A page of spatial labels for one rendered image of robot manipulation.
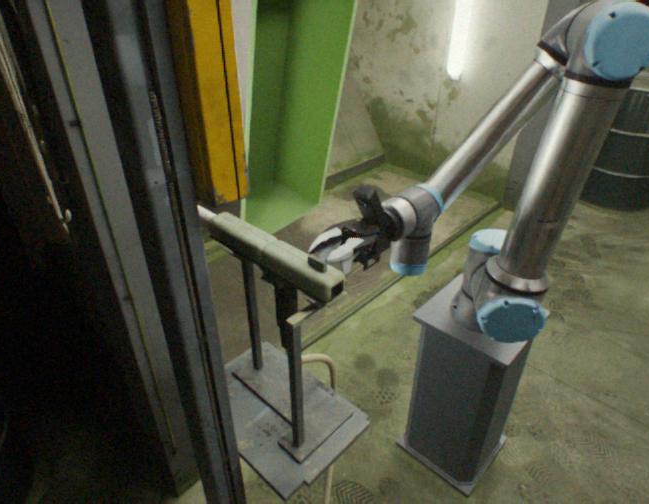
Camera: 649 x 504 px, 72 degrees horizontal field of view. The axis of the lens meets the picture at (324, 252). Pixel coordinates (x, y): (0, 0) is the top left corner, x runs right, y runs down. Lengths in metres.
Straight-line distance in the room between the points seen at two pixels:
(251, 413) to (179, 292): 0.41
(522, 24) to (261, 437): 3.00
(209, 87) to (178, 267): 0.22
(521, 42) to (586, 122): 2.45
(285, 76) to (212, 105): 1.84
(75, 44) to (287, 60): 1.44
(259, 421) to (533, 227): 0.70
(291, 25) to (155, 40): 1.80
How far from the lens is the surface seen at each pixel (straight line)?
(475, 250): 1.30
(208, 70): 0.51
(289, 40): 2.30
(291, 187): 2.53
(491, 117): 1.13
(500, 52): 3.47
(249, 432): 0.93
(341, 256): 0.82
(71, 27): 1.01
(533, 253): 1.10
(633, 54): 0.98
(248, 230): 0.80
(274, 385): 0.98
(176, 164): 0.54
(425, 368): 1.53
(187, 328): 0.64
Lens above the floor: 1.53
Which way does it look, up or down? 32 degrees down
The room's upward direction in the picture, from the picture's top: straight up
